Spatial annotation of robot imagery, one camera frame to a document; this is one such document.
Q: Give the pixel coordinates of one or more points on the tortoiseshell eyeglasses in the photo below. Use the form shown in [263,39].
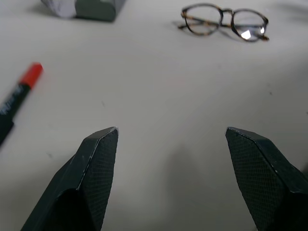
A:
[227,10]

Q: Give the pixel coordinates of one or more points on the red capped black marker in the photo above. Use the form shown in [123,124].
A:
[31,74]

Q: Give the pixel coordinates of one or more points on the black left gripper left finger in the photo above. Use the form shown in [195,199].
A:
[96,173]

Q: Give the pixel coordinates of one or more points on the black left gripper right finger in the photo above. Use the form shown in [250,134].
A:
[260,173]

